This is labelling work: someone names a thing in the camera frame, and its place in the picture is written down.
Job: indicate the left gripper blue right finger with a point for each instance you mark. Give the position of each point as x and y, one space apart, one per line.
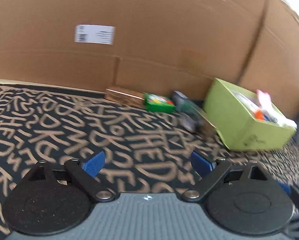
202 164

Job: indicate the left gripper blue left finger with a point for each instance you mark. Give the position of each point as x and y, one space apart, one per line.
93 165

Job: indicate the dark teal long box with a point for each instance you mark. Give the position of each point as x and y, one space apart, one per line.
192 117

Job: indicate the lime green storage box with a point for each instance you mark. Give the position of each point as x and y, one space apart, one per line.
238 126

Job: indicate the patterned black tan carpet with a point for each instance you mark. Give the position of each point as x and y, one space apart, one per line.
145 152

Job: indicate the gold long box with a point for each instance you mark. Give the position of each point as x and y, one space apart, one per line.
125 97

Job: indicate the green colourful small box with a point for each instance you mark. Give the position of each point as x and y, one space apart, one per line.
158 103

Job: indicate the large cardboard box wall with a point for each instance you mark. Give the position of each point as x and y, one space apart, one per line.
154 46

